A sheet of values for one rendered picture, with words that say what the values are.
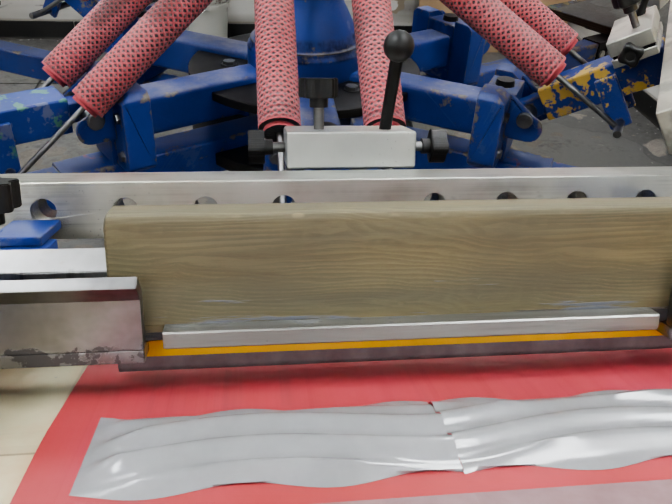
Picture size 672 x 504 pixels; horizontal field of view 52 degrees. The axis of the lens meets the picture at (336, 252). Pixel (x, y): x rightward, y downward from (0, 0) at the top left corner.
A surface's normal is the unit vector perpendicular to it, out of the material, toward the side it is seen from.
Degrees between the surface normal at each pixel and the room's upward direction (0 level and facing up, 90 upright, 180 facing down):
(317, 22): 62
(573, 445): 27
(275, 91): 34
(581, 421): 13
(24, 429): 19
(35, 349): 71
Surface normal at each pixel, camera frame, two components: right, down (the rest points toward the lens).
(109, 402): 0.01, -0.96
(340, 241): 0.12, 0.27
